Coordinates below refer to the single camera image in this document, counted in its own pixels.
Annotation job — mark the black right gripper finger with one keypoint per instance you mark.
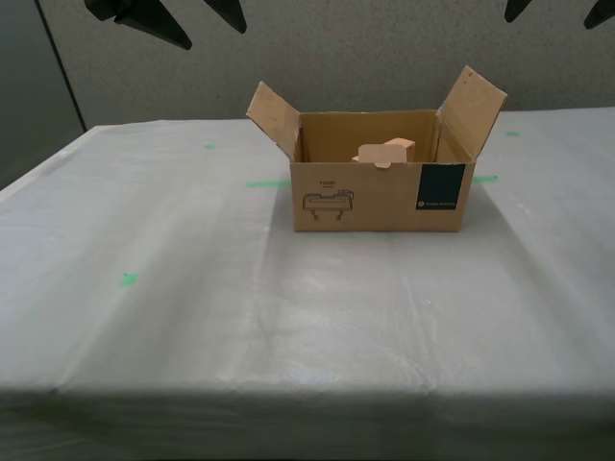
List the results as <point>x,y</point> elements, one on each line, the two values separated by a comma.
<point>516,7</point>
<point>603,12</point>

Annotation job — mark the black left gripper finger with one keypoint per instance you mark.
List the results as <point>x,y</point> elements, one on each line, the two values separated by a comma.
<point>144,19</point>
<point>228,12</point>

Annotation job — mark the light wooden block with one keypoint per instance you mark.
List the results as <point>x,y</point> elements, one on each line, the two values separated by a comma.
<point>403,146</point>

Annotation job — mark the brown cardboard box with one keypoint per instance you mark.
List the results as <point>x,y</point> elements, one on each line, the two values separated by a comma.
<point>379,201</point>

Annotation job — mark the green tape strip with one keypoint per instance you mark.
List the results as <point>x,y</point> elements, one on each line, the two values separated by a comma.
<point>484,179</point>
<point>266,184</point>

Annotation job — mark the translucent plastic table cover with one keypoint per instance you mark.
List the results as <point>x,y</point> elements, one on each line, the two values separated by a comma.
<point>240,312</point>

